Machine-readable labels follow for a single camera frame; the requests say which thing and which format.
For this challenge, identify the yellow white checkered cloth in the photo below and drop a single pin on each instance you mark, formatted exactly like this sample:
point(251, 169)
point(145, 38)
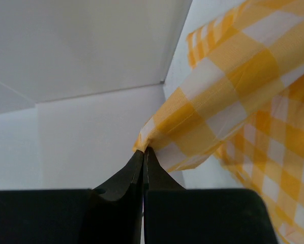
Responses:
point(243, 102)

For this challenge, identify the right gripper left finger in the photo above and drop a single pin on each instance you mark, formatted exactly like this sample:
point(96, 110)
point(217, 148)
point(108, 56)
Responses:
point(114, 214)

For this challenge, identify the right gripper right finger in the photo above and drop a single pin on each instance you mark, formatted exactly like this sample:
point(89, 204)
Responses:
point(159, 188)

